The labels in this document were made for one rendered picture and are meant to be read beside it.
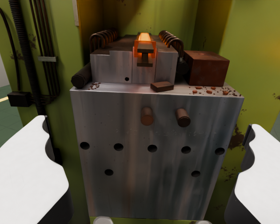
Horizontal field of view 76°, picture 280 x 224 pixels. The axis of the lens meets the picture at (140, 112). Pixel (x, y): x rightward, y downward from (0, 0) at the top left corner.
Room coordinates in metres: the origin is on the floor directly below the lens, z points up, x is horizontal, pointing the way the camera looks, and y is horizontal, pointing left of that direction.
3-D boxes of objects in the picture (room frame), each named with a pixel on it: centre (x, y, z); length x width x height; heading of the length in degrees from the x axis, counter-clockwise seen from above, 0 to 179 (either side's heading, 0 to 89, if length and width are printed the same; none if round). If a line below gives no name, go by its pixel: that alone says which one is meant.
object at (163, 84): (0.39, -0.05, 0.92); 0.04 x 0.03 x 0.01; 118
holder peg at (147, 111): (0.34, -0.02, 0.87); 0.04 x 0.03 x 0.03; 0
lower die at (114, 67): (0.63, 0.02, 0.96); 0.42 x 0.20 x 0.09; 0
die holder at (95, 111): (0.64, -0.03, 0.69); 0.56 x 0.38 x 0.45; 0
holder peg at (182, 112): (0.34, -0.09, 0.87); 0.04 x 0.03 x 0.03; 0
